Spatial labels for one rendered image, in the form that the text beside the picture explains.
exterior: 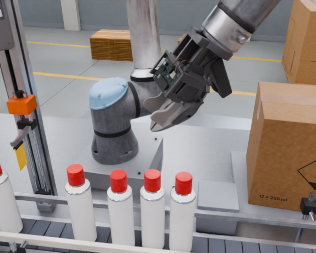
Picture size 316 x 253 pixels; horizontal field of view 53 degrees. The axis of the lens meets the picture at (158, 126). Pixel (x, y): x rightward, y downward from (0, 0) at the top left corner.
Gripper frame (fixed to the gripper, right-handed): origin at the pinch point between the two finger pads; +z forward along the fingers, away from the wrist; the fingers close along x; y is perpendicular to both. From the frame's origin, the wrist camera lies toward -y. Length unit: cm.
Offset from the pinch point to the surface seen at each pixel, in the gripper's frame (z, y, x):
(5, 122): 65, -1, -67
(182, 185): 4.0, -3.5, 11.3
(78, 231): 28.5, 4.4, 5.4
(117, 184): 11.4, 5.0, 5.9
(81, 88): 153, -137, -252
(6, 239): 40.0, 14.8, -0.4
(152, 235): 18.5, -5.9, 13.2
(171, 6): 51, -317, -435
